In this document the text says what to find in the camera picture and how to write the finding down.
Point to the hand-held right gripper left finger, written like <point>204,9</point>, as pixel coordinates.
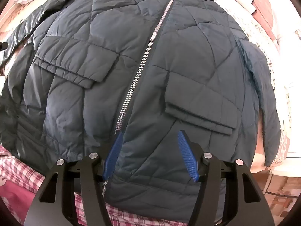
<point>112,155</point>

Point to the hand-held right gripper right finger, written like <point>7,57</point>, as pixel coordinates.
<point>187,155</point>

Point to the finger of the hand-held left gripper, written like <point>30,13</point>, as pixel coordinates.
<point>2,46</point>

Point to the dark teal quilted jacket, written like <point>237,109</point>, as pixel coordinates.
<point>145,63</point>

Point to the pink plaid clothing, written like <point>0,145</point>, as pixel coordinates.
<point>21,169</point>

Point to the beige leaf patterned blanket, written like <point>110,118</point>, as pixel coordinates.
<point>277,75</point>

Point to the red brick patterned cushion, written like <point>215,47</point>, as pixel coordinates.
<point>263,7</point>

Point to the wooden bed frame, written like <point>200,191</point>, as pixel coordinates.
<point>279,188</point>

